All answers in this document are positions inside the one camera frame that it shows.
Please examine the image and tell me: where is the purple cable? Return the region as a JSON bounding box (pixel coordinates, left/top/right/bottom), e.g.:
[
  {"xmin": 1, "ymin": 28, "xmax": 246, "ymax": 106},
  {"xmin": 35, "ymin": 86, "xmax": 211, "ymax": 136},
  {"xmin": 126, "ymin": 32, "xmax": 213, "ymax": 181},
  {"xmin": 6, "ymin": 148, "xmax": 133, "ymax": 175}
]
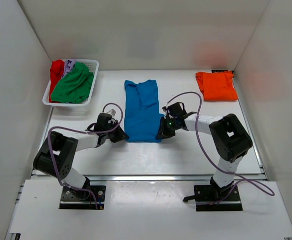
[
  {"xmin": 164, "ymin": 91, "xmax": 276, "ymax": 206},
  {"xmin": 47, "ymin": 102, "xmax": 124, "ymax": 210}
]

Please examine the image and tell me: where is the folded orange t shirt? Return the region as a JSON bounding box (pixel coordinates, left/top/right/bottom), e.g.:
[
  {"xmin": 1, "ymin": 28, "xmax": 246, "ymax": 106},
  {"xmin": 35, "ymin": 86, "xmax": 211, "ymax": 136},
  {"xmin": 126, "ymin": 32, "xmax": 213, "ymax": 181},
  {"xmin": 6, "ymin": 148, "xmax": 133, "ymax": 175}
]
[{"xmin": 195, "ymin": 71, "xmax": 238, "ymax": 102}]

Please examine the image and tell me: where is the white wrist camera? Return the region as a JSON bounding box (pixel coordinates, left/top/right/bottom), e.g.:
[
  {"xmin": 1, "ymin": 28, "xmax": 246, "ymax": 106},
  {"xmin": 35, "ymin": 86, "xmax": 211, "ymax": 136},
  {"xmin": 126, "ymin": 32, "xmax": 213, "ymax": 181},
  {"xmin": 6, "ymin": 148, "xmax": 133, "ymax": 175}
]
[
  {"xmin": 162, "ymin": 105, "xmax": 172, "ymax": 119},
  {"xmin": 106, "ymin": 109, "xmax": 116, "ymax": 117}
]

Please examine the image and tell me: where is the lilac t shirt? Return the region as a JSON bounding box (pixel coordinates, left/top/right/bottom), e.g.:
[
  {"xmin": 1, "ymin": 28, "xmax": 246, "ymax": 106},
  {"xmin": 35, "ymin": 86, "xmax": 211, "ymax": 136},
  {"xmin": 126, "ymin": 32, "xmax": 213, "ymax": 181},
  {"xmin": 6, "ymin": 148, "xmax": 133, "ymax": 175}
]
[{"xmin": 62, "ymin": 58, "xmax": 77, "ymax": 78}]

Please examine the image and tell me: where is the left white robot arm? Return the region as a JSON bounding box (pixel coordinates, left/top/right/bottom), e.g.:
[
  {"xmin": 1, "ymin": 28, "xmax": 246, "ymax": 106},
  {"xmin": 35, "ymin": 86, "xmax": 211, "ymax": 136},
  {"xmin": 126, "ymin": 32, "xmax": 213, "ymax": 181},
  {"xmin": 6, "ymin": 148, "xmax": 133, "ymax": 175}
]
[{"xmin": 33, "ymin": 112, "xmax": 129, "ymax": 199}]

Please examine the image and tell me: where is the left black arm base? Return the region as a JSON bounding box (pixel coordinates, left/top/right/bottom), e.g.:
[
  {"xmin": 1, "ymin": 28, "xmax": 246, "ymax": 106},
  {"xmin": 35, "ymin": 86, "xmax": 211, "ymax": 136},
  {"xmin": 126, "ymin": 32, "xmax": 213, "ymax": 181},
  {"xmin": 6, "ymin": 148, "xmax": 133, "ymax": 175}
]
[{"xmin": 59, "ymin": 184, "xmax": 106, "ymax": 211}]

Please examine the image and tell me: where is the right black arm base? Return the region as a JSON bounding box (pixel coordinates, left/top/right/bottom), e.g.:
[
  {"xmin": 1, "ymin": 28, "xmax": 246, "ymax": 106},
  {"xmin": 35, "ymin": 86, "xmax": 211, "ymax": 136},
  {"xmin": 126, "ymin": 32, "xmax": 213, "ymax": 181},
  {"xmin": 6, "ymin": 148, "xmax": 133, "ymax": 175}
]
[{"xmin": 183, "ymin": 183, "xmax": 243, "ymax": 212}]

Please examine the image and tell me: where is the green t shirt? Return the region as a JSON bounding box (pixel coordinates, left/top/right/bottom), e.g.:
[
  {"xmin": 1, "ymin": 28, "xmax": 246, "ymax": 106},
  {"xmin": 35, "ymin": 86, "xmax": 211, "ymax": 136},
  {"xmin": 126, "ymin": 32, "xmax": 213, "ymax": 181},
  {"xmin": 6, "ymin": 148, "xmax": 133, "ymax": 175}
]
[{"xmin": 50, "ymin": 62, "xmax": 94, "ymax": 104}]

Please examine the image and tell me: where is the blue t shirt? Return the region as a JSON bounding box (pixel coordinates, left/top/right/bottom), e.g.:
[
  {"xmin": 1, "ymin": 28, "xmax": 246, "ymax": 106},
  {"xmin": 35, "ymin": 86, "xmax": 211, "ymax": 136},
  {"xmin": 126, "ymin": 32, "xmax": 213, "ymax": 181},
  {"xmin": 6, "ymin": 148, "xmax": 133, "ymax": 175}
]
[{"xmin": 124, "ymin": 79, "xmax": 163, "ymax": 143}]

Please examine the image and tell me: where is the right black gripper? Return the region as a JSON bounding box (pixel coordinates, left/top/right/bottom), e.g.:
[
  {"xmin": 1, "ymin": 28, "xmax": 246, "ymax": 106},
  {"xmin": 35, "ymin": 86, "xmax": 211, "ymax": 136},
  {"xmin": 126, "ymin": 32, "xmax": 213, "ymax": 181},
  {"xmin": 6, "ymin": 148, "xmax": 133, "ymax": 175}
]
[{"xmin": 156, "ymin": 117, "xmax": 178, "ymax": 141}]

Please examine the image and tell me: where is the aluminium rail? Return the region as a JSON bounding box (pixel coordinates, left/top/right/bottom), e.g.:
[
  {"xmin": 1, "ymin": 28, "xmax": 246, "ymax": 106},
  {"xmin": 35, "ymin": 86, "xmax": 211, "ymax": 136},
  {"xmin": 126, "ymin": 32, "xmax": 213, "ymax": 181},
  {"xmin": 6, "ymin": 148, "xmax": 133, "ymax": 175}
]
[{"xmin": 32, "ymin": 107, "xmax": 266, "ymax": 182}]

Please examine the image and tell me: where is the white plastic basket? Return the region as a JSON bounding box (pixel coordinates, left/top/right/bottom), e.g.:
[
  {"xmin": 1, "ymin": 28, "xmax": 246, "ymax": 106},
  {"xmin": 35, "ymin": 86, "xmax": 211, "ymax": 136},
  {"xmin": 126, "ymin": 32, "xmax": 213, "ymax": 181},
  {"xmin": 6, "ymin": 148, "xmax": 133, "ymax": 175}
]
[{"xmin": 42, "ymin": 59, "xmax": 99, "ymax": 107}]

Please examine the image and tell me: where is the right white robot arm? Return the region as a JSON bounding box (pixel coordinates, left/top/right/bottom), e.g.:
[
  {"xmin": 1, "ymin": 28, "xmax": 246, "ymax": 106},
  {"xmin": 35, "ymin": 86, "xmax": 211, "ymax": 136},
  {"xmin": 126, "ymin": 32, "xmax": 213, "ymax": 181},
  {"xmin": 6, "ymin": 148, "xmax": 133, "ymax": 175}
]
[{"xmin": 156, "ymin": 102, "xmax": 253, "ymax": 200}]

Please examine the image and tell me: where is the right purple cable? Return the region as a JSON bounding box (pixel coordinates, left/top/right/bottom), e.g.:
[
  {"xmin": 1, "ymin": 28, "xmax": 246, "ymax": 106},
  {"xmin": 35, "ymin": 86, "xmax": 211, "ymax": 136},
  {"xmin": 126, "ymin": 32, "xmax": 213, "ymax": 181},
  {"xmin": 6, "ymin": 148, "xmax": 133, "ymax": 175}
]
[{"xmin": 164, "ymin": 91, "xmax": 276, "ymax": 206}]

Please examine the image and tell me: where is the black tag at back wall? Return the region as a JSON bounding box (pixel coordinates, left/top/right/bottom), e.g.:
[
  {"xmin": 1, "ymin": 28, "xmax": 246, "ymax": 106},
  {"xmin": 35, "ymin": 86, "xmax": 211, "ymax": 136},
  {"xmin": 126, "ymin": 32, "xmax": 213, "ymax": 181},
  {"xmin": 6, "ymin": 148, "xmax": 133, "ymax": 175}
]
[{"xmin": 211, "ymin": 69, "xmax": 228, "ymax": 73}]

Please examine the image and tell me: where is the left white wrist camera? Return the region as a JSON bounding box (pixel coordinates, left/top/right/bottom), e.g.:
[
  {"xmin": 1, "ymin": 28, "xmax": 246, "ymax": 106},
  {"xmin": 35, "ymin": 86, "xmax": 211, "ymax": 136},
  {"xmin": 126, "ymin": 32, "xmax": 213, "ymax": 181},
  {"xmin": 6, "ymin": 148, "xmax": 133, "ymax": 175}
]
[{"xmin": 106, "ymin": 109, "xmax": 116, "ymax": 117}]

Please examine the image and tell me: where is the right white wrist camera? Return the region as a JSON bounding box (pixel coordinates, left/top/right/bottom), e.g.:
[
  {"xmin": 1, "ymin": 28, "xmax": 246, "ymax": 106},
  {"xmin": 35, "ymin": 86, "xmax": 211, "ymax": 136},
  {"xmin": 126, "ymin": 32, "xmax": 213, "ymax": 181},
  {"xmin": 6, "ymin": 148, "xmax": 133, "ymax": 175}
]
[{"xmin": 162, "ymin": 105, "xmax": 172, "ymax": 119}]

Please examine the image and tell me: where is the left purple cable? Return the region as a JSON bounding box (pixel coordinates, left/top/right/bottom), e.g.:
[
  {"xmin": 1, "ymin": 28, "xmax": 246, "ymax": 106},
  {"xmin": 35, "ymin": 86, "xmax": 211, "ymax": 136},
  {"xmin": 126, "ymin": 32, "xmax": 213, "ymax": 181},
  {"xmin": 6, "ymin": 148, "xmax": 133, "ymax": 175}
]
[{"xmin": 47, "ymin": 102, "xmax": 124, "ymax": 210}]

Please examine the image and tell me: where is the red t shirt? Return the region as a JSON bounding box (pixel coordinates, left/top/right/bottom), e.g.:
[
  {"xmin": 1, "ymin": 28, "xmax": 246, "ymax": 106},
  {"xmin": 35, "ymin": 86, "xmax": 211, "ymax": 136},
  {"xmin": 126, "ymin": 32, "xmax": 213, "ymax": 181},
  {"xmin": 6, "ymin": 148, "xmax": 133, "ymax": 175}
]
[{"xmin": 49, "ymin": 59, "xmax": 64, "ymax": 103}]

